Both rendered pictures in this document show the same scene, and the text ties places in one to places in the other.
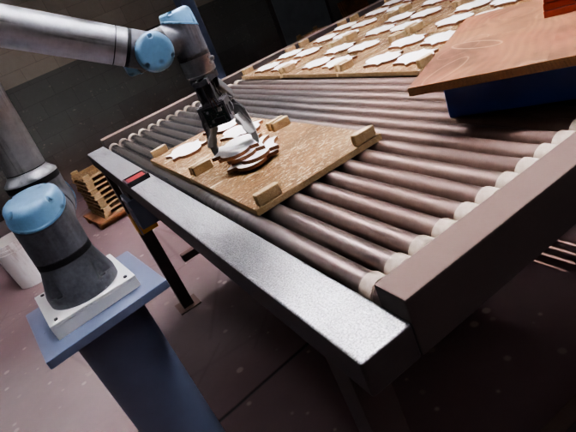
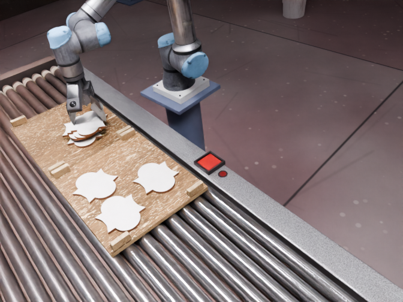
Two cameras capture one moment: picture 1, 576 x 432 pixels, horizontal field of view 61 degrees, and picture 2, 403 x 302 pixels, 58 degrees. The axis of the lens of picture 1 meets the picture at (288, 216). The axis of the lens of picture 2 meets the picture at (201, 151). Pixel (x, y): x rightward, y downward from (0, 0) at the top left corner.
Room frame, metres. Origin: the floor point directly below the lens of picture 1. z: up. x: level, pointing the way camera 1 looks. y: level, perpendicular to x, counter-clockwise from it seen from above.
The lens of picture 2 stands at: (2.44, 0.16, 1.76)
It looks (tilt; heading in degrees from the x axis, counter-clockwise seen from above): 41 degrees down; 166
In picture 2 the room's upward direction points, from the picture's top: 7 degrees counter-clockwise
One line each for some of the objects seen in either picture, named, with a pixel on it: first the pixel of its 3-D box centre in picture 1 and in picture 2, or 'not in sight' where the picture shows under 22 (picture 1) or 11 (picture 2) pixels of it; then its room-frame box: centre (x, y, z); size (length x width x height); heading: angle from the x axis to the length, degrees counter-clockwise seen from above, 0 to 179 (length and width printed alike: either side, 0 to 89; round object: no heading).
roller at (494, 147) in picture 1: (282, 123); (59, 217); (1.59, -0.10, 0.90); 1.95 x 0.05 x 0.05; 22
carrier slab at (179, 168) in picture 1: (215, 144); (126, 184); (1.56, 0.12, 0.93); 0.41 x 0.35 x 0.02; 22
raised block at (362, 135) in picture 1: (363, 135); (18, 121); (1.05, -0.23, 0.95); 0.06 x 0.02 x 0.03; 111
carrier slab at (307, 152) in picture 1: (278, 160); (71, 130); (1.18, -0.03, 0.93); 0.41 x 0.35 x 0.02; 21
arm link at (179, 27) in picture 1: (183, 34); (64, 45); (1.22, 0.06, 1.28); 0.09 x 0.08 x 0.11; 104
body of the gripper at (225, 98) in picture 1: (213, 99); (78, 87); (1.22, 0.06, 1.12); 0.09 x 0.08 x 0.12; 167
